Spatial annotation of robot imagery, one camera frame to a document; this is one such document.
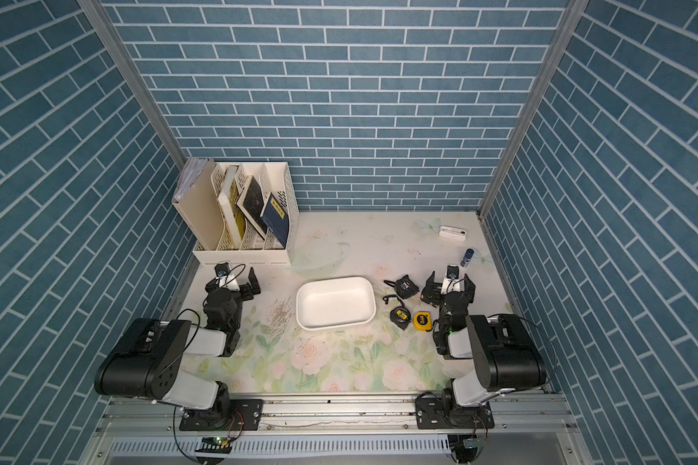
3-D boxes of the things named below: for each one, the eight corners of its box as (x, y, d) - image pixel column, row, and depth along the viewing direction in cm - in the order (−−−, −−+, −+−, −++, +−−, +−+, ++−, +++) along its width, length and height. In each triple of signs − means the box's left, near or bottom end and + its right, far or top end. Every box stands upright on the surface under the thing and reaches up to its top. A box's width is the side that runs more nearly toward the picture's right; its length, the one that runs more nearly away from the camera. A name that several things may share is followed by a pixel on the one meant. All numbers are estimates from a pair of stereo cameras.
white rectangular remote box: (437, 235, 117) (439, 231, 115) (438, 229, 119) (440, 224, 117) (464, 241, 115) (466, 236, 113) (464, 234, 117) (467, 229, 115)
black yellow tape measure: (387, 317, 93) (388, 313, 91) (397, 306, 96) (398, 302, 93) (404, 331, 90) (405, 327, 88) (413, 318, 93) (415, 314, 91)
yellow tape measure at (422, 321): (414, 331, 90) (415, 328, 88) (412, 314, 94) (413, 311, 92) (431, 331, 90) (433, 329, 88) (429, 314, 94) (430, 311, 92)
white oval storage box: (298, 337, 89) (295, 329, 84) (299, 291, 99) (296, 282, 94) (377, 328, 91) (378, 320, 86) (370, 284, 101) (370, 275, 97)
